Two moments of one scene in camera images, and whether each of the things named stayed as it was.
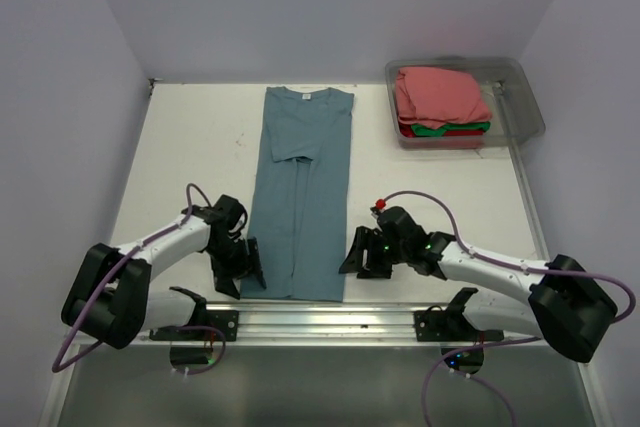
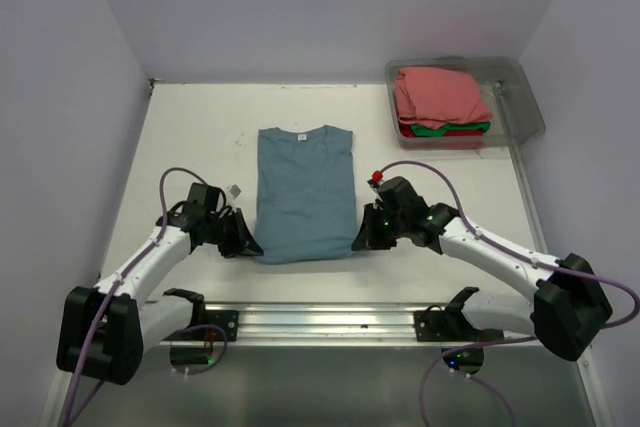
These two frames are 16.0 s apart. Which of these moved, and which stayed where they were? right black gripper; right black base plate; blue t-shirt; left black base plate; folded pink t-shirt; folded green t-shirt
Moved: right black gripper; blue t-shirt
Stayed: left black base plate; folded green t-shirt; folded pink t-shirt; right black base plate
